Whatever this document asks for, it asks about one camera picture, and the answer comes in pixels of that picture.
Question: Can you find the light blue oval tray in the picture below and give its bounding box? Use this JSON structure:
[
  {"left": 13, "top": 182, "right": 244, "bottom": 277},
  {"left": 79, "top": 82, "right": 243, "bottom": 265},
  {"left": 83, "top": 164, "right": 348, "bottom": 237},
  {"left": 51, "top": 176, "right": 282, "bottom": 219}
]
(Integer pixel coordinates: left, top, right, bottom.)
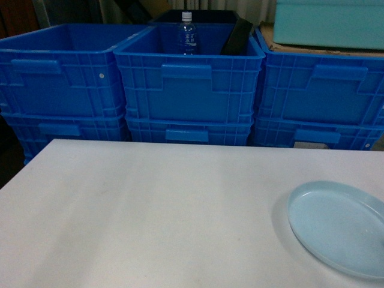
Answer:
[{"left": 287, "top": 181, "right": 383, "bottom": 280}]

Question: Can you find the blue crate lower middle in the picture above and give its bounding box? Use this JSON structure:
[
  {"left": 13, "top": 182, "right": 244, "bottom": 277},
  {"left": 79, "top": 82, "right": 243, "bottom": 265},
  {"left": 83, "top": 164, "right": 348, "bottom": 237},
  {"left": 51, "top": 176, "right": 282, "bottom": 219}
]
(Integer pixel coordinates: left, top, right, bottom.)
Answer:
[{"left": 125, "top": 117, "right": 253, "bottom": 146}]

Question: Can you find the blue crate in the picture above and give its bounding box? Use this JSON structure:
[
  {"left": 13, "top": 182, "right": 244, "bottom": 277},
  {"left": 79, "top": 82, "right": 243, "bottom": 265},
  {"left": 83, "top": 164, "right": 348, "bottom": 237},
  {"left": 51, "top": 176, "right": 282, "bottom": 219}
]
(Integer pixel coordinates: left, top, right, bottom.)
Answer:
[
  {"left": 125, "top": 117, "right": 253, "bottom": 146},
  {"left": 1, "top": 24, "right": 145, "bottom": 118},
  {"left": 252, "top": 117, "right": 383, "bottom": 151},
  {"left": 114, "top": 23, "right": 265, "bottom": 125},
  {"left": 254, "top": 29, "right": 383, "bottom": 127},
  {"left": 2, "top": 113, "right": 131, "bottom": 164}
]

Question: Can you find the blue crate upper middle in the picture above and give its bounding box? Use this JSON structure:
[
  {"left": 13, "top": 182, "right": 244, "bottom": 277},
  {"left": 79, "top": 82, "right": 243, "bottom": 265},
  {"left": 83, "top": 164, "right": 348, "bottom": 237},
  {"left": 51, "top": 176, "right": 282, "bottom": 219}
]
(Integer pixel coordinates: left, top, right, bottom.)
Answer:
[{"left": 114, "top": 23, "right": 265, "bottom": 125}]

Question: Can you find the clear water bottle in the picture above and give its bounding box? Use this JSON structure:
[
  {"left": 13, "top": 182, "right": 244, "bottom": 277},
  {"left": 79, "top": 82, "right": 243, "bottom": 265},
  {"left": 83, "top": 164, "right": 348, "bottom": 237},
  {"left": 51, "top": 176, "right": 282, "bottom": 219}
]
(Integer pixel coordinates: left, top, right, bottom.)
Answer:
[{"left": 178, "top": 11, "right": 197, "bottom": 55}]

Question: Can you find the black flat panel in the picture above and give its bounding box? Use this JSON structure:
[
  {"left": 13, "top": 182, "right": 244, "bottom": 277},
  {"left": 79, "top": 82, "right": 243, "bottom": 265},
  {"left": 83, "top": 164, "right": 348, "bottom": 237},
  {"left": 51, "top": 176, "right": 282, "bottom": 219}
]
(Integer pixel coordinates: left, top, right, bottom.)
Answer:
[{"left": 220, "top": 18, "right": 253, "bottom": 56}]

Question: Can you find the blue crate upper right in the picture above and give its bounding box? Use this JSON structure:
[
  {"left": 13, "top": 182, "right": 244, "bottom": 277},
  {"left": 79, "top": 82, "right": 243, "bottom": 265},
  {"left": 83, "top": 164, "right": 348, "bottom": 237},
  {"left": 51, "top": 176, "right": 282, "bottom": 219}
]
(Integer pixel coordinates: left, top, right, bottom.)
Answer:
[{"left": 254, "top": 29, "right": 383, "bottom": 127}]

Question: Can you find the white table with drawer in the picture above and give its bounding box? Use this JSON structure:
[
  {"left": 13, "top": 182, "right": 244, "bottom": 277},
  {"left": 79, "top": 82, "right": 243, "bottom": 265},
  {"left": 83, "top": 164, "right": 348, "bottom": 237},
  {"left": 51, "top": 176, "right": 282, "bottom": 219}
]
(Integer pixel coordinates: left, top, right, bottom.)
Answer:
[{"left": 1, "top": 139, "right": 383, "bottom": 287}]

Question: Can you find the dark crate behind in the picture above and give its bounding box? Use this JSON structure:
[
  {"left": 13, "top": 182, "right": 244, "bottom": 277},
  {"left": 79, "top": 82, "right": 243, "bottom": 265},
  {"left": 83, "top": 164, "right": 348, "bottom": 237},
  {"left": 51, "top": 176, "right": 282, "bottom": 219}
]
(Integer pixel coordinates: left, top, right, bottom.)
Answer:
[{"left": 150, "top": 10, "right": 239, "bottom": 24}]

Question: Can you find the blue crate upper left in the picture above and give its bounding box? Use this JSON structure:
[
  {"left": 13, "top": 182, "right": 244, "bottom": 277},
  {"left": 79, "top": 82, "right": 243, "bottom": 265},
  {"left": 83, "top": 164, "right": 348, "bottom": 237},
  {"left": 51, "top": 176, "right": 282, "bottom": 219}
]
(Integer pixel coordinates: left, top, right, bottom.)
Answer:
[{"left": 1, "top": 24, "right": 145, "bottom": 118}]

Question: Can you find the blue crate lower left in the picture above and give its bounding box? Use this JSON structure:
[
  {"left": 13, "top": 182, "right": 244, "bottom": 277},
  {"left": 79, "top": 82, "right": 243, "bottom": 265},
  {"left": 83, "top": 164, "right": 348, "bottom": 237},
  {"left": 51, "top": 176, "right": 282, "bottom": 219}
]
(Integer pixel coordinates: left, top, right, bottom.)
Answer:
[{"left": 2, "top": 113, "right": 131, "bottom": 164}]

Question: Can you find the blue crate lower right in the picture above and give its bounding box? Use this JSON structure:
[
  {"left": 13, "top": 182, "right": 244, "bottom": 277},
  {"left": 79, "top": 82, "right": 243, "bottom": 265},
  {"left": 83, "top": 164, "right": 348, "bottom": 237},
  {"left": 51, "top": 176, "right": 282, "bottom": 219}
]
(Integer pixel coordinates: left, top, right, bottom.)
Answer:
[{"left": 252, "top": 117, "right": 383, "bottom": 151}]

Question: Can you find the teal foam block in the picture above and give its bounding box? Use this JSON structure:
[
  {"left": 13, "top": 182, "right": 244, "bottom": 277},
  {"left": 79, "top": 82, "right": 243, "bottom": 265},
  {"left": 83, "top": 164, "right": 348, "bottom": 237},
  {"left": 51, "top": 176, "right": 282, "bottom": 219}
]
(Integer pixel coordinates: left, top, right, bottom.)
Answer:
[{"left": 273, "top": 1, "right": 383, "bottom": 50}]

